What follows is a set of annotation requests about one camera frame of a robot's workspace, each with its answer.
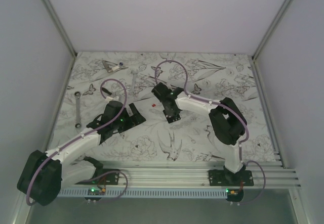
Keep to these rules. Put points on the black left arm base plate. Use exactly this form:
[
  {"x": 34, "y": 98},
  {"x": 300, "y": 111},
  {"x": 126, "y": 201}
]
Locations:
[{"x": 103, "y": 176}]

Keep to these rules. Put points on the aluminium frame rail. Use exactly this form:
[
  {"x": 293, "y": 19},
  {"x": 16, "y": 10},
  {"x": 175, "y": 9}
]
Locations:
[{"x": 195, "y": 174}]

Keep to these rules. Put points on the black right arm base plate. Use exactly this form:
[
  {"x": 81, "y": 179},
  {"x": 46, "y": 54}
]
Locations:
[{"x": 227, "y": 178}]

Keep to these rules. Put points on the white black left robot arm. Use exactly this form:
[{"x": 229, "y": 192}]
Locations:
[{"x": 45, "y": 174}]

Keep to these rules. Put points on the grey slotted cable duct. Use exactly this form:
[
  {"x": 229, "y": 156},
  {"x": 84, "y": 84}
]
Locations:
[{"x": 185, "y": 193}]

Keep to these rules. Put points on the right controller board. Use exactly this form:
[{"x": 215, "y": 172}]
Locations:
[{"x": 234, "y": 195}]

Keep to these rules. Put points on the left controller board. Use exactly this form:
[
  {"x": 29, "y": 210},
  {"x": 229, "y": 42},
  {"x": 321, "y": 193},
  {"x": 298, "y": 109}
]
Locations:
[{"x": 94, "y": 194}]

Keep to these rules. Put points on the black handled screwdriver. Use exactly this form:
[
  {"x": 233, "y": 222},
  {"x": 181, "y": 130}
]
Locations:
[{"x": 106, "y": 91}]

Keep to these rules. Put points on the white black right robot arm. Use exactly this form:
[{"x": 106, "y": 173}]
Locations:
[{"x": 228, "y": 123}]

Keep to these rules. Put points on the controller board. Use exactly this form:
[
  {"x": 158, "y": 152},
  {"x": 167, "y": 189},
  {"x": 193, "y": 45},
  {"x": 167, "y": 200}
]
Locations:
[
  {"x": 234, "y": 195},
  {"x": 94, "y": 194}
]

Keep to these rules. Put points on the black fuse box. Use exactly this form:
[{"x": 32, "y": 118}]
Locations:
[{"x": 171, "y": 119}]

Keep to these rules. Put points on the chrome ratchet wrench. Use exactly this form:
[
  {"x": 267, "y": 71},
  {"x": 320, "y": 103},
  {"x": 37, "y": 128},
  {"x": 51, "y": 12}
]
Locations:
[{"x": 78, "y": 123}]

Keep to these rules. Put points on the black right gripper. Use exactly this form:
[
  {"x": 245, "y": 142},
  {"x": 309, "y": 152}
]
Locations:
[{"x": 178, "y": 111}]

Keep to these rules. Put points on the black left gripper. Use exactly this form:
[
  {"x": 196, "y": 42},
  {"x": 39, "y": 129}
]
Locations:
[{"x": 132, "y": 121}]

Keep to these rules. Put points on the small metal bracket tool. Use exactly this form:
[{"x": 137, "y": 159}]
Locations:
[{"x": 106, "y": 66}]

